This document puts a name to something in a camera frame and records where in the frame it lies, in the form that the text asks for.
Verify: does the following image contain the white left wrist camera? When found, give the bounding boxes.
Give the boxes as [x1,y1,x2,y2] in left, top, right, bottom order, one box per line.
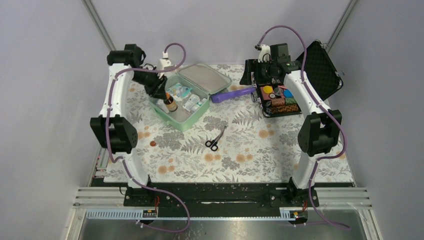
[156,51,174,71]

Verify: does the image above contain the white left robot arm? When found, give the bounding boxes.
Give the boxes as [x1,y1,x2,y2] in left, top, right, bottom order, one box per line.
[89,44,168,206]

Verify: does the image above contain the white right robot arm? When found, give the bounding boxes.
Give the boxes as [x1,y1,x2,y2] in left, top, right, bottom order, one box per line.
[239,43,345,206]

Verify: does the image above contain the blue white wipes packet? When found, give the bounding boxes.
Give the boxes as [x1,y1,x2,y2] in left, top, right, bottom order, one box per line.
[170,82,192,99]

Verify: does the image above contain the brown bottle orange cap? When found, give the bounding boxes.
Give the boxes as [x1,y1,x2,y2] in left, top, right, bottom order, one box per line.
[163,92,178,112]

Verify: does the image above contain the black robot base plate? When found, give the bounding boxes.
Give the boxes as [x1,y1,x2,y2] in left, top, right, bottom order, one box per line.
[123,182,320,218]

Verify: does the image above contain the black poker chip case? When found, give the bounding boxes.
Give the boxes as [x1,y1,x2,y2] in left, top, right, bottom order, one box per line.
[240,39,344,118]

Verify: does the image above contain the mint green medicine case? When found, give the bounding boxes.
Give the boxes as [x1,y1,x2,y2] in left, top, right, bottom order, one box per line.
[149,63,232,132]

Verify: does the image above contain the black scissors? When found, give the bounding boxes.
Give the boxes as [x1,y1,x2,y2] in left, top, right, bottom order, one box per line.
[205,125,227,152]

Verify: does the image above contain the purple cylindrical tube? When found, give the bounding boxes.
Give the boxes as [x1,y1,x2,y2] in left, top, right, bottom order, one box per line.
[211,87,256,103]

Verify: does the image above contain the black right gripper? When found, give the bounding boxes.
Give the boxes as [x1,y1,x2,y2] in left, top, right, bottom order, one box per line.
[239,59,277,86]

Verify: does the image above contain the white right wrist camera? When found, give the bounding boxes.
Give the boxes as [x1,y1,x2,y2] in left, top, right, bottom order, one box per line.
[255,44,271,63]

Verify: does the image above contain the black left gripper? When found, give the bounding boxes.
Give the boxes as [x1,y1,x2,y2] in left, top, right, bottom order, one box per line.
[132,66,168,100]

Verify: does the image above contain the white bottle green label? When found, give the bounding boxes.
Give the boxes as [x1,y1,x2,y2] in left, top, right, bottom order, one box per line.
[190,98,207,113]

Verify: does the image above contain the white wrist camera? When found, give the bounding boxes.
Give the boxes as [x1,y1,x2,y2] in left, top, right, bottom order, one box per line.
[255,44,271,63]
[156,51,174,71]

